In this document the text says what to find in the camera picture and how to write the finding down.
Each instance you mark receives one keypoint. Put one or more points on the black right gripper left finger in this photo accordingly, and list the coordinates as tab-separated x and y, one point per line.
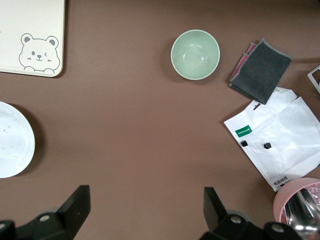
75	212

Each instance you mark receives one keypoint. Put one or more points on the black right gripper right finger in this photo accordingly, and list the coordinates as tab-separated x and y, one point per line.
217	220

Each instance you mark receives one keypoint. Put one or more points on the white round plate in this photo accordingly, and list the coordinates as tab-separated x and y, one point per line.
15	140

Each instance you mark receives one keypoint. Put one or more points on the pink bowl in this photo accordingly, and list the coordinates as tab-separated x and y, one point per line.
280	202

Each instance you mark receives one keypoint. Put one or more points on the small black cube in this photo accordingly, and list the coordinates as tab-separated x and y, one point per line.
243	143
267	145

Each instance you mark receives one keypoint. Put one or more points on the white plastic bag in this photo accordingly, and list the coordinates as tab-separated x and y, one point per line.
287	130

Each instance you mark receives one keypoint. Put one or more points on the grey folded cloth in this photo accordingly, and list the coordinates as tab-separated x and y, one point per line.
262	72

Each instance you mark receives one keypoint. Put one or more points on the pale green bowl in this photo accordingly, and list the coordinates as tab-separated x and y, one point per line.
195	55

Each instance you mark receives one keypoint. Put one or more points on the cream bear print tray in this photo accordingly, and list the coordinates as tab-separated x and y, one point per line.
32	20

